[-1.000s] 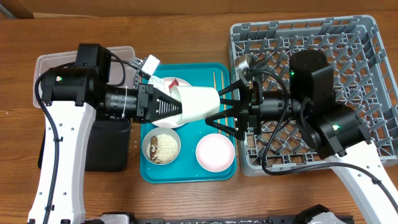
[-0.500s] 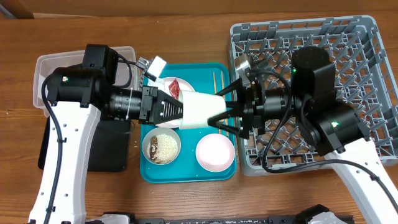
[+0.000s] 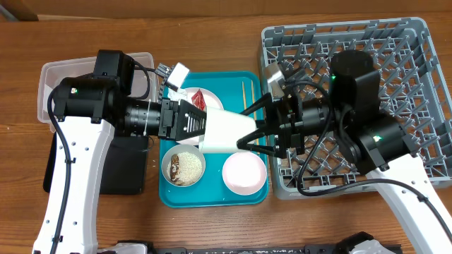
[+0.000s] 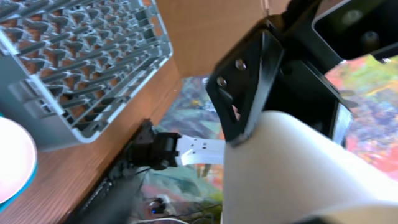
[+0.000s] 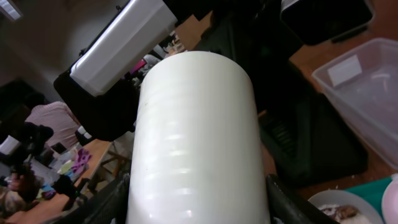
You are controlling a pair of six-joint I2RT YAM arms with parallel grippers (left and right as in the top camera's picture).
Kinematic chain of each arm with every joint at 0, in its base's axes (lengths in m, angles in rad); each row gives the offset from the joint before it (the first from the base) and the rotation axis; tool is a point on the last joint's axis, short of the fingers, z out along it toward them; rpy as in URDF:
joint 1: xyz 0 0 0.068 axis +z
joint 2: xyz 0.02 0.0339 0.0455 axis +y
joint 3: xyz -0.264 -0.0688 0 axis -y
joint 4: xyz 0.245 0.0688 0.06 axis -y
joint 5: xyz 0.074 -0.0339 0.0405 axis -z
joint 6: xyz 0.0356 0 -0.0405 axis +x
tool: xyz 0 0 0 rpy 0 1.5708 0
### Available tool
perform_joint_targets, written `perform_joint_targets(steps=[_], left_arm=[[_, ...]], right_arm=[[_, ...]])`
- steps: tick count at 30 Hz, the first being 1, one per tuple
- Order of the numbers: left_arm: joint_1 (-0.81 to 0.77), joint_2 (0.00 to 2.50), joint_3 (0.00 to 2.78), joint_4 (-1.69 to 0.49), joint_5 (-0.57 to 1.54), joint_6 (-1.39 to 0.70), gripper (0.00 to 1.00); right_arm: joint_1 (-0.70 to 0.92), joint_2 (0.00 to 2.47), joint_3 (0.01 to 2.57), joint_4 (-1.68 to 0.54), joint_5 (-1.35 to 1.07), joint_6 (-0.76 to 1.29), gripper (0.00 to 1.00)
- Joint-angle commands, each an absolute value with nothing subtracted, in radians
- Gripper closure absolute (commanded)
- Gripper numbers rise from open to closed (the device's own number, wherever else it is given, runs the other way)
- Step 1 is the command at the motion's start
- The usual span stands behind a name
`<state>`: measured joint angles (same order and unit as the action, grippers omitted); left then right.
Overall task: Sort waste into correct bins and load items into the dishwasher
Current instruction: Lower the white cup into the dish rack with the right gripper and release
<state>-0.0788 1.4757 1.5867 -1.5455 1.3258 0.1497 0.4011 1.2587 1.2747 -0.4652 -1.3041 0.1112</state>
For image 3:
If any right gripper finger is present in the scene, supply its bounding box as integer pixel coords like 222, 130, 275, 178
237, 127, 283, 157
241, 92, 272, 116

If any white cup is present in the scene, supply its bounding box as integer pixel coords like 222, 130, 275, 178
198, 107, 256, 154

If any red snack wrapper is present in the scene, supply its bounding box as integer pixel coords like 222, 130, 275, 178
191, 89, 206, 111

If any pink shallow bowl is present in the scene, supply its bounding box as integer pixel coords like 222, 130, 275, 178
222, 152, 267, 195

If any white round plate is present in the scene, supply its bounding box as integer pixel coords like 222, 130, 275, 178
178, 87, 223, 146

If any grey bowl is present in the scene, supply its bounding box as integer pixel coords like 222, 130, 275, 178
161, 145, 206, 187

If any white rice pile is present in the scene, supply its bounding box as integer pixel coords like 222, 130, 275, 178
167, 152, 203, 186

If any white napkin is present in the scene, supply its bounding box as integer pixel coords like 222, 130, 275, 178
167, 88, 188, 102

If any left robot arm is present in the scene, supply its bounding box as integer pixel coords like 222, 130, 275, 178
32, 50, 207, 253

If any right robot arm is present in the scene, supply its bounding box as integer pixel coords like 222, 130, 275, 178
237, 49, 451, 253

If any clear plastic waste bin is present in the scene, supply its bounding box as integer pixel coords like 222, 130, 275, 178
37, 52, 160, 133

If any grey plastic dishwasher rack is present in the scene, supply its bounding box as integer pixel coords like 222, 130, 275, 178
260, 17, 451, 200

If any right wooden chopstick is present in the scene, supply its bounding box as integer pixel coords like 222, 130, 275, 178
251, 80, 256, 104

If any wooden chopstick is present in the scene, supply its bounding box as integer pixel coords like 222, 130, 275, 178
242, 81, 247, 110
251, 80, 256, 104

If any teal plastic serving tray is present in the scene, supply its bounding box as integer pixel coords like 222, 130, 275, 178
159, 71, 269, 208

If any left wooden chopstick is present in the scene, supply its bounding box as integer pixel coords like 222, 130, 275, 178
242, 81, 247, 110

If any black rectangular tray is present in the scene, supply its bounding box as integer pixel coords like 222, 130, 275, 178
42, 132, 150, 195

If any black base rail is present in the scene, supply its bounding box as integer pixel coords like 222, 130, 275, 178
90, 231, 403, 254

